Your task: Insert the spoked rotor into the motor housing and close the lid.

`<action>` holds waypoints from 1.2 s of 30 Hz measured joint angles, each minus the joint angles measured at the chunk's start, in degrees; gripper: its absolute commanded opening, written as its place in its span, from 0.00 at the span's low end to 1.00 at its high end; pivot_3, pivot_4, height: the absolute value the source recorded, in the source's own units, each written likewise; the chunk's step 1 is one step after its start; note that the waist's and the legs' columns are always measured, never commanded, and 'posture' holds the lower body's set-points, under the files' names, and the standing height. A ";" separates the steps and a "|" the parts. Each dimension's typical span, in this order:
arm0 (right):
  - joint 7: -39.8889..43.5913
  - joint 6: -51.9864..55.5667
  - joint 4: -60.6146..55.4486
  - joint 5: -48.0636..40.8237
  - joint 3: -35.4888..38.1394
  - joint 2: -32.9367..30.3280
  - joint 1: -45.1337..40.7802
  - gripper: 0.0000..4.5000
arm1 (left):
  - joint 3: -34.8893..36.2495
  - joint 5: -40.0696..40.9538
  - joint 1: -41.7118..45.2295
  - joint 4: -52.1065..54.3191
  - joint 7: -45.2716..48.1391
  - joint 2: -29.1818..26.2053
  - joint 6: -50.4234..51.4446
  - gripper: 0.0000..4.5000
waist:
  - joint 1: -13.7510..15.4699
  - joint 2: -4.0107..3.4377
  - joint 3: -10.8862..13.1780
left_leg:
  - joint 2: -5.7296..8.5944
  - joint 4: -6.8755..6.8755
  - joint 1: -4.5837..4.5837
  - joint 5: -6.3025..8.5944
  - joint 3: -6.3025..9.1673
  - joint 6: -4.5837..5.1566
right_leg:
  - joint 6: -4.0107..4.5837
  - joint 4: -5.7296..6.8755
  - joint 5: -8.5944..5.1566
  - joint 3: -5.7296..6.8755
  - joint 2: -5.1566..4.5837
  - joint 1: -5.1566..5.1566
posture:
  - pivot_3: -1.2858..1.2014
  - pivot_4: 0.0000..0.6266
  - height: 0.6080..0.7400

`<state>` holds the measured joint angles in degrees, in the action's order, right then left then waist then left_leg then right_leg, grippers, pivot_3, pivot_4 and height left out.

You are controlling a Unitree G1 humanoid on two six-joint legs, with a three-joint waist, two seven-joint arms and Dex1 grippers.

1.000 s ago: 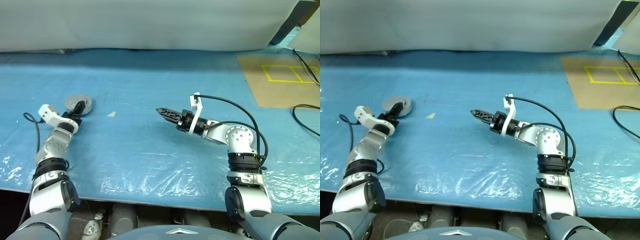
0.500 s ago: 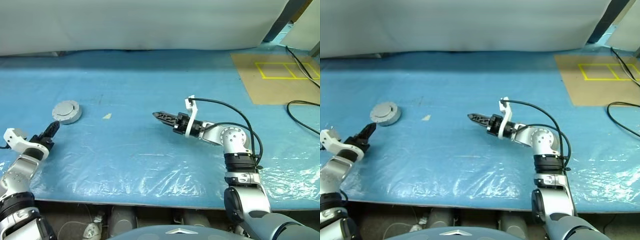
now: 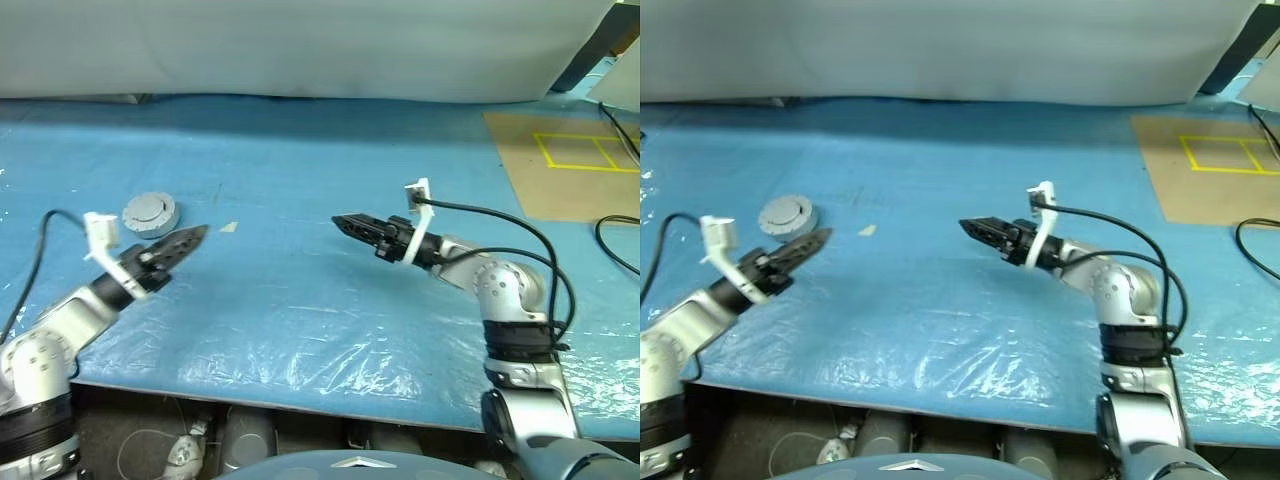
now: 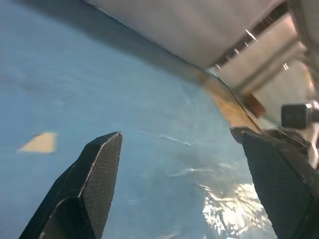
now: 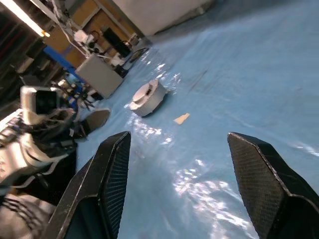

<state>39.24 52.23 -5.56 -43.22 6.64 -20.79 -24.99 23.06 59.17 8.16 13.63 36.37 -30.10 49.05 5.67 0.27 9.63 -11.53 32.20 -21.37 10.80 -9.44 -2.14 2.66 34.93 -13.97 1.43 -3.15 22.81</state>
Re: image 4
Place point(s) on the brown cardboard sheet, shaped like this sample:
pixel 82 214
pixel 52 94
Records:
pixel 231 109

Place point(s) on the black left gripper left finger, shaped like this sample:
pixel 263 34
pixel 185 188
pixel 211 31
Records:
pixel 94 179

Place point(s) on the beige tape piece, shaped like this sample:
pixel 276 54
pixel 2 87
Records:
pixel 40 143

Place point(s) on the white backdrop sheet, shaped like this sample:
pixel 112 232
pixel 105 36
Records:
pixel 187 27

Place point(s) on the blue plastic table sheet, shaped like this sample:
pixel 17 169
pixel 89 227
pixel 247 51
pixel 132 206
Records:
pixel 74 87

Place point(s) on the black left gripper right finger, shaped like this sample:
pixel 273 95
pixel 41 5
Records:
pixel 281 186

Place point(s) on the black box-shaped device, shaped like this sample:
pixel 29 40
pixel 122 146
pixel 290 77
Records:
pixel 294 115

